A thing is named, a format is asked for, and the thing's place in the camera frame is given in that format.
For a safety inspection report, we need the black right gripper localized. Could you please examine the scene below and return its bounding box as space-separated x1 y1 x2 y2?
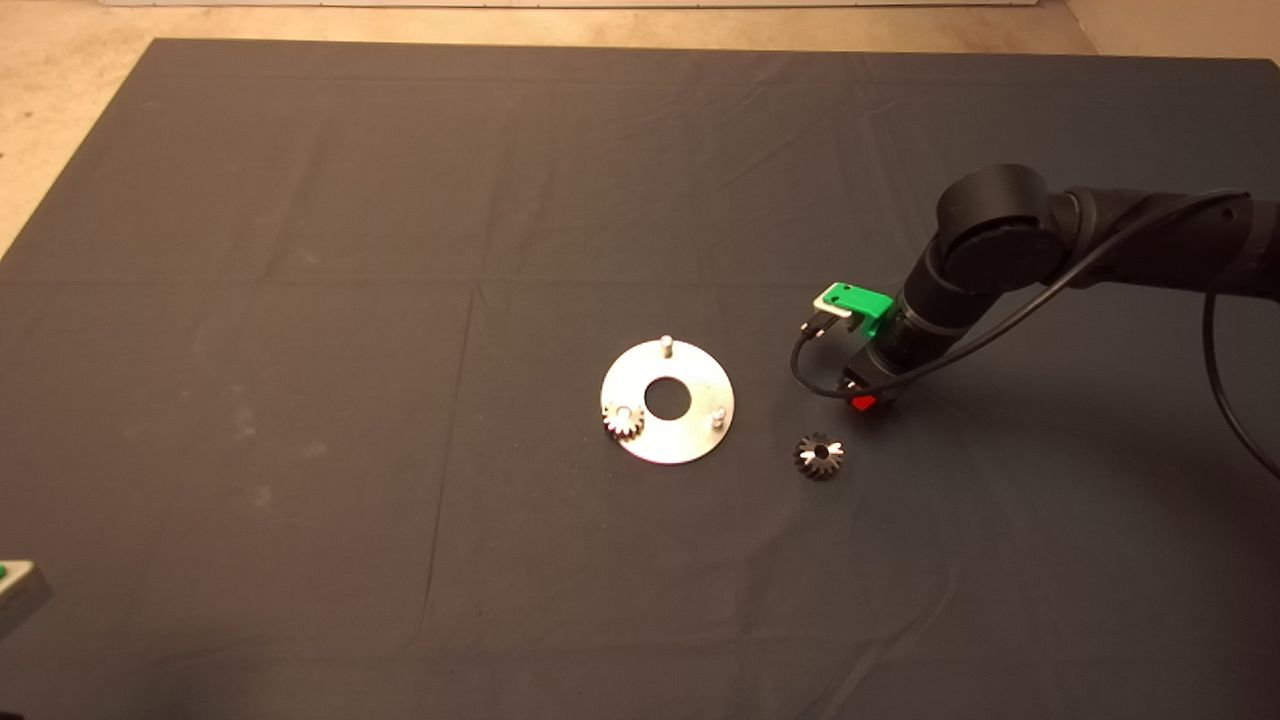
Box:
843 335 913 414

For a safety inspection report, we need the round metal carrier plate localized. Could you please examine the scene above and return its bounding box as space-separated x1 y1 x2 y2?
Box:
600 335 736 466

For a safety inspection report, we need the dark grey table cloth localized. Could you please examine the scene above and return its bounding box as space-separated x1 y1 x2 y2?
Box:
0 38 1280 720

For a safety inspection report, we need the green right camera mount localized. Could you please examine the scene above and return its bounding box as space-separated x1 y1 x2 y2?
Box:
820 283 894 343

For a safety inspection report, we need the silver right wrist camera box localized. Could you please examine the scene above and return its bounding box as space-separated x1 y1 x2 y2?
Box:
800 288 853 336

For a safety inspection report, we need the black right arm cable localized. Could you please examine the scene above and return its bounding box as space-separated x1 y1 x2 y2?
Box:
790 190 1280 481

